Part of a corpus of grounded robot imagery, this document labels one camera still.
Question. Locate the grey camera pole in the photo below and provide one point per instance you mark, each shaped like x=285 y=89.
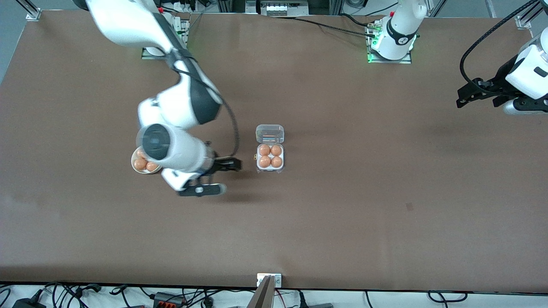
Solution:
x=261 y=297

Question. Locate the black box with red terminals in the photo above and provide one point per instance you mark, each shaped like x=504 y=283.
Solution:
x=169 y=300

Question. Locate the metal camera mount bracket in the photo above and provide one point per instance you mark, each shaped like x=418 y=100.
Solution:
x=278 y=280

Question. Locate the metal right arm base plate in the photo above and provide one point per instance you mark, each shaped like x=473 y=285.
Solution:
x=147 y=54

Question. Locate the grey power strip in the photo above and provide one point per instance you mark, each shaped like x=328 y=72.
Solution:
x=284 y=7

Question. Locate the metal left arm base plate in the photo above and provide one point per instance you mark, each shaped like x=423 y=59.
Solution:
x=406 y=60

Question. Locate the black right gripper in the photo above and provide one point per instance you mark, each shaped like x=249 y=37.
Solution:
x=218 y=165

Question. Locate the white power strip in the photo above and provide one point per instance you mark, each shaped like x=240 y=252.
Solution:
x=184 y=6

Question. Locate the black power adapter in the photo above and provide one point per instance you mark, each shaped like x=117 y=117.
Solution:
x=28 y=304

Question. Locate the brown egg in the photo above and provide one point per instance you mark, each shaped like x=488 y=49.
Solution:
x=264 y=161
x=276 y=150
x=264 y=150
x=139 y=154
x=276 y=161
x=151 y=167
x=140 y=164

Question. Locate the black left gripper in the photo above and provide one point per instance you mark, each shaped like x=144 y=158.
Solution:
x=498 y=80

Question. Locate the white round bowl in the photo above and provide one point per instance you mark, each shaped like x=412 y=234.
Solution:
x=139 y=170

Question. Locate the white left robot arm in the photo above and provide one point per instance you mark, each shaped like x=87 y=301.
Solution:
x=400 y=25

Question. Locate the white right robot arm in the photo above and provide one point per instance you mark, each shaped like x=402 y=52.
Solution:
x=180 y=102

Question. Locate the clear plastic egg box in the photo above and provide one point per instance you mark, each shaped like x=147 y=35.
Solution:
x=269 y=134

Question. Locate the aluminium corner bracket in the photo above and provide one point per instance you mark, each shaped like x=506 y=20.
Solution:
x=33 y=15
x=524 y=22

